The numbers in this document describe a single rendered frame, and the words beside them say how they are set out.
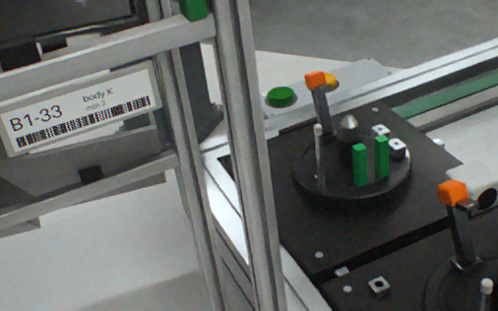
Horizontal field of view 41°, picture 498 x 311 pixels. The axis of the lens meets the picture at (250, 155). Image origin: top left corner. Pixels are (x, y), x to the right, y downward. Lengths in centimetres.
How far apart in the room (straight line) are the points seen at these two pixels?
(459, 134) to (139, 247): 46
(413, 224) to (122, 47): 45
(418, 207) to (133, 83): 45
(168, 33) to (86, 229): 63
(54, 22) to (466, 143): 66
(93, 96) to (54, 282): 56
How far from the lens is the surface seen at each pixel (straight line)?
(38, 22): 40
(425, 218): 74
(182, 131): 61
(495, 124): 99
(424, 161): 82
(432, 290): 64
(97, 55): 37
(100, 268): 90
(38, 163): 55
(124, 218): 97
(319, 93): 80
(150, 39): 37
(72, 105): 37
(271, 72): 126
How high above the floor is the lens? 146
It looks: 35 degrees down
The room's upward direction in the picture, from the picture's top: 8 degrees counter-clockwise
